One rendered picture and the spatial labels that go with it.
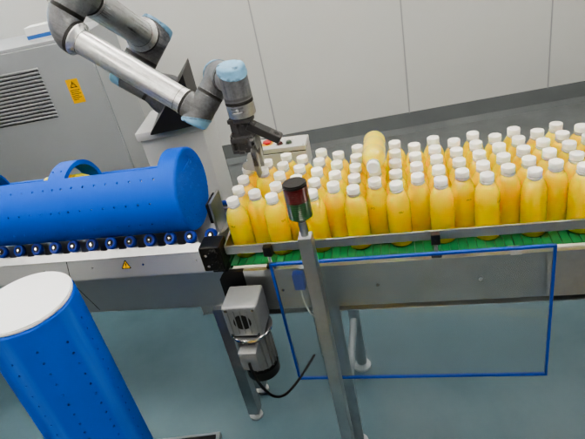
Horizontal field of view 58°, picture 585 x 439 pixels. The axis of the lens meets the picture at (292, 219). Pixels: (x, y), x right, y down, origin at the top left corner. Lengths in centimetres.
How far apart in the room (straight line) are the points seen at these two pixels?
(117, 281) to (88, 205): 32
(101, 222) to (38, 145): 190
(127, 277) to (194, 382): 88
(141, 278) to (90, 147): 177
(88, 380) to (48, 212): 58
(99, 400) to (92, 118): 210
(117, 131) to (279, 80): 160
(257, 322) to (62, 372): 57
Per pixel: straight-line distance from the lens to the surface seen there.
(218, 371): 270
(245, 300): 163
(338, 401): 182
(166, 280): 194
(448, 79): 472
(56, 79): 351
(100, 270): 203
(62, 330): 163
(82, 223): 192
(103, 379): 179
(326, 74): 454
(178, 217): 175
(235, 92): 167
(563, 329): 272
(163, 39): 254
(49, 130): 365
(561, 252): 165
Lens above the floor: 185
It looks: 30 degrees down
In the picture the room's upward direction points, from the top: 13 degrees counter-clockwise
